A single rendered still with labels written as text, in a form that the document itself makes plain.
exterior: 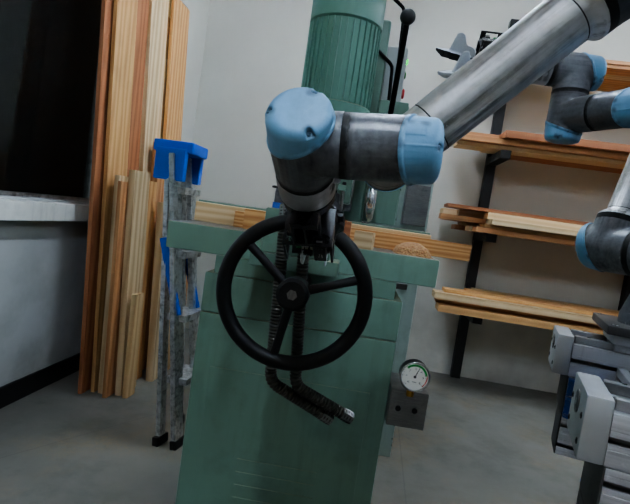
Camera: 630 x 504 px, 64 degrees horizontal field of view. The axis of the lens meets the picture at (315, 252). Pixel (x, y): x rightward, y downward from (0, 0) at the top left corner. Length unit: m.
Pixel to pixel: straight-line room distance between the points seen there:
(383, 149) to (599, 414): 0.46
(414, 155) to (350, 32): 0.73
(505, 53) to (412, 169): 0.23
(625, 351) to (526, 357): 2.51
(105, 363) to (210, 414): 1.35
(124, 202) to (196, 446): 1.43
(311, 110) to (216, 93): 3.29
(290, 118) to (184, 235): 0.66
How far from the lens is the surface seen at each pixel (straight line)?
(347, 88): 1.21
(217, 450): 1.24
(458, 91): 0.69
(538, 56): 0.73
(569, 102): 1.23
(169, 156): 1.98
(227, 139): 3.73
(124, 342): 2.51
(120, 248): 2.43
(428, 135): 0.55
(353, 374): 1.14
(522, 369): 3.79
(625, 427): 0.80
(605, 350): 1.28
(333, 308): 1.10
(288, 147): 0.54
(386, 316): 1.11
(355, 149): 0.54
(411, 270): 1.10
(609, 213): 1.40
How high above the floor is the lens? 0.96
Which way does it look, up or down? 4 degrees down
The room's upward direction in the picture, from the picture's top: 8 degrees clockwise
